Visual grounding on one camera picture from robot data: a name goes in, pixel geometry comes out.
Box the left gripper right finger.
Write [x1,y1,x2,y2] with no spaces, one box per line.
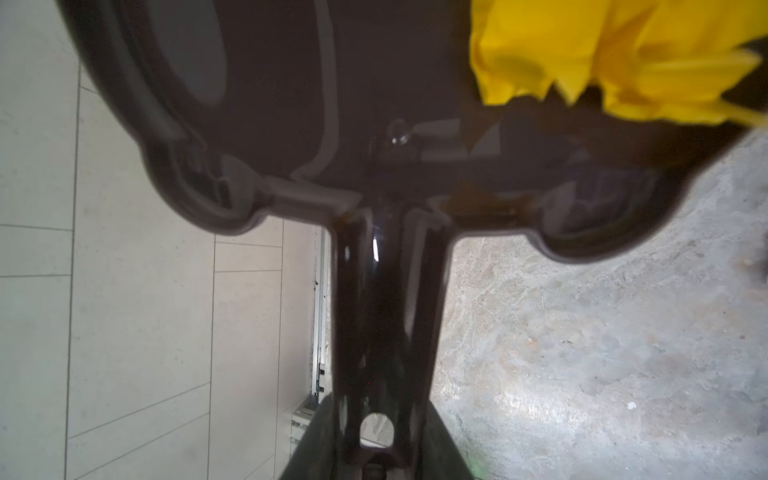
[422,403,474,480]

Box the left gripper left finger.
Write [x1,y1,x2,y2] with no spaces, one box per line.
[280,396,336,480]

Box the dark brown dustpan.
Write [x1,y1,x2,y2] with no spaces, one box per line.
[59,1,746,479]

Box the yellow paper scrap left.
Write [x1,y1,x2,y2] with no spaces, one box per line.
[469,1,767,127]

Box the aluminium rail frame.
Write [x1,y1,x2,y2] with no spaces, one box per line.
[290,227,331,452]

